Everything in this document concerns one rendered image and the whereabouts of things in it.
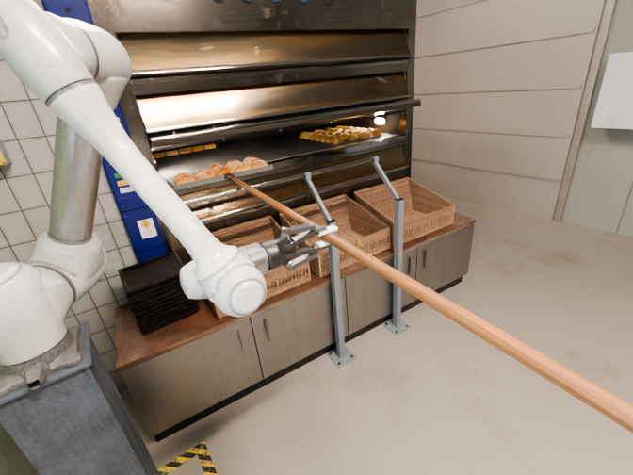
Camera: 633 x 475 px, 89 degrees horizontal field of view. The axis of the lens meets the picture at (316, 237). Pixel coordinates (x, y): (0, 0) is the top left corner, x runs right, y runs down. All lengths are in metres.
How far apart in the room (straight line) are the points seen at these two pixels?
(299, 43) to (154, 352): 1.82
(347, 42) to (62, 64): 1.84
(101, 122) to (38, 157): 1.18
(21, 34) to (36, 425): 0.89
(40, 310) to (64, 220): 0.24
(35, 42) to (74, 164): 0.31
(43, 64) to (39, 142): 1.16
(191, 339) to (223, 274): 1.09
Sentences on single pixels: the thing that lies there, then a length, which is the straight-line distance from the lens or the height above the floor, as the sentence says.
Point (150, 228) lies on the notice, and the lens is 1.99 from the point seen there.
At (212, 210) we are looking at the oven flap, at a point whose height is 0.98.
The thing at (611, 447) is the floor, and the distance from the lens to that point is 2.21.
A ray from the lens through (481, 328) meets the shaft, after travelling 0.64.
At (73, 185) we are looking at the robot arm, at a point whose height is 1.42.
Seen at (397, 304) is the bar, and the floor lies 0.21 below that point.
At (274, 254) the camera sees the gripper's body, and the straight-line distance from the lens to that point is 0.85.
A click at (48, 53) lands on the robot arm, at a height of 1.69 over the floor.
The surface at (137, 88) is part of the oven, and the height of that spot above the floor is 1.66.
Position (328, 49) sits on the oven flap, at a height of 1.79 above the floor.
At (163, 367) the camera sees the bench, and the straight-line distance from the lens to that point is 1.78.
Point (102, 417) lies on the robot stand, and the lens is 1.21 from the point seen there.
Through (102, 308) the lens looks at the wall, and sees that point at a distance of 2.20.
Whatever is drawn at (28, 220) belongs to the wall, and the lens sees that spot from 2.02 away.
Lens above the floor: 1.60
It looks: 25 degrees down
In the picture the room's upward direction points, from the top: 6 degrees counter-clockwise
